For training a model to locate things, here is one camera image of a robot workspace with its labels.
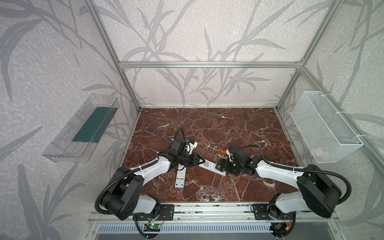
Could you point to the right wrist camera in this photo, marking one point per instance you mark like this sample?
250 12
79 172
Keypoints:
229 154

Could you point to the right base wiring connector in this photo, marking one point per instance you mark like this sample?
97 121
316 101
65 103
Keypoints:
280 227

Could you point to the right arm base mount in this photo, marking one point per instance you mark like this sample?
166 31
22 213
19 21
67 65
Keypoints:
259 211

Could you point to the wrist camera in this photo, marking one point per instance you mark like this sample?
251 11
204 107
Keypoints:
229 154
190 146

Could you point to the pink object in basket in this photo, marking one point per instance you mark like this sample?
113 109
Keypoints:
318 152

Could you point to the clear plastic wall bin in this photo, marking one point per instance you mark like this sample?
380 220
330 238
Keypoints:
78 139

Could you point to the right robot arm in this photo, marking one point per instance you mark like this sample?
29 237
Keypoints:
317 191

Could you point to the white remote control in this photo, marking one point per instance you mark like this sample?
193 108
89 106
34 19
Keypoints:
210 166

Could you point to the green lit circuit board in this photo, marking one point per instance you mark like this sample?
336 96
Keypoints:
150 227

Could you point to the white remote with coloured buttons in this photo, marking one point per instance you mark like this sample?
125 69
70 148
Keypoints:
181 176

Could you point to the white wire mesh basket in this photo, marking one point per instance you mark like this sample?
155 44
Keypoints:
322 125

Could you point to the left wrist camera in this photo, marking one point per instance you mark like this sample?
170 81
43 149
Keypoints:
190 146

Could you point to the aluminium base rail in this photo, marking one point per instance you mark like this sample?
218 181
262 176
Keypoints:
215 212

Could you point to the orange handled screwdriver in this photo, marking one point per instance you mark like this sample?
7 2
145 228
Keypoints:
219 150

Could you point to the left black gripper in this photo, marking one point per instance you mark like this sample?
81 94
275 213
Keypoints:
189 159

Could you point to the aluminium cage frame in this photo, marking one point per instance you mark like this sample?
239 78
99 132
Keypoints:
345 61

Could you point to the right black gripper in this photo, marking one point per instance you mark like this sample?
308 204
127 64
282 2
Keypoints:
227 163

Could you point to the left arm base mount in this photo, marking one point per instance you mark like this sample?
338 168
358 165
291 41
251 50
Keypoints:
161 212

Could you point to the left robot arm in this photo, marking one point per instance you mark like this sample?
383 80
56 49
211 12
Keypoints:
122 197

